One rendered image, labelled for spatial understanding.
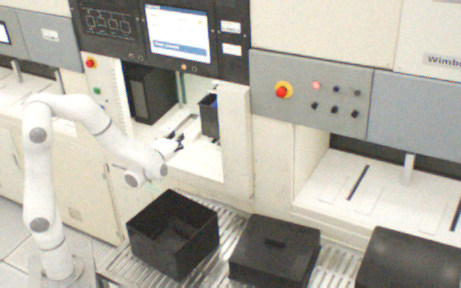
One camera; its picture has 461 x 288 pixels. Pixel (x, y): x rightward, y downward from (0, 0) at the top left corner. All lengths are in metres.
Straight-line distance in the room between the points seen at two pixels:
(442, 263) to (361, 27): 0.80
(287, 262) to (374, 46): 0.84
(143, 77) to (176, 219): 0.75
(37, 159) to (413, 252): 1.31
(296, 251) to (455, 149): 0.67
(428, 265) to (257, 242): 0.61
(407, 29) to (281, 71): 0.45
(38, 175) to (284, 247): 0.97
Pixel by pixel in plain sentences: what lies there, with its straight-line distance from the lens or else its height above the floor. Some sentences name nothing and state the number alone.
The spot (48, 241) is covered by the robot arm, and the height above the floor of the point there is 0.99.
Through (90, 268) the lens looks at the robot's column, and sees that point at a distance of 2.35.
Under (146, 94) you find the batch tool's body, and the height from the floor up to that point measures 1.06.
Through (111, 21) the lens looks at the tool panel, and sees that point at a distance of 2.36.
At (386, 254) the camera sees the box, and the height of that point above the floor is 1.01.
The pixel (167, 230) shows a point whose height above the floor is 0.77.
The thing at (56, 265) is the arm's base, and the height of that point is 0.86.
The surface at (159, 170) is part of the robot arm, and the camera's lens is 1.98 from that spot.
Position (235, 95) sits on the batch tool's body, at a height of 1.38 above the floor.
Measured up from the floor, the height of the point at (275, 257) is 0.86.
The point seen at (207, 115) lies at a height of 1.07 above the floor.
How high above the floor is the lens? 2.45
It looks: 35 degrees down
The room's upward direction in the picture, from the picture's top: 9 degrees counter-clockwise
